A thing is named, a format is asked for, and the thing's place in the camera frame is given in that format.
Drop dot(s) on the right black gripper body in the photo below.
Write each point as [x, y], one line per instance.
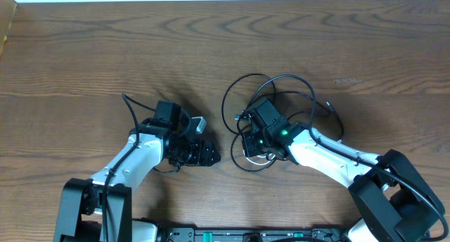
[254, 143]

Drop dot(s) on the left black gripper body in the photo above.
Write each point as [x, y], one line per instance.
[189, 153]

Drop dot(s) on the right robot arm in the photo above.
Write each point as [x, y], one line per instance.
[395, 202]

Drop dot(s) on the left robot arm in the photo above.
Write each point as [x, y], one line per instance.
[99, 208]

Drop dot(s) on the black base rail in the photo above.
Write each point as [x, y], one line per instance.
[188, 234]

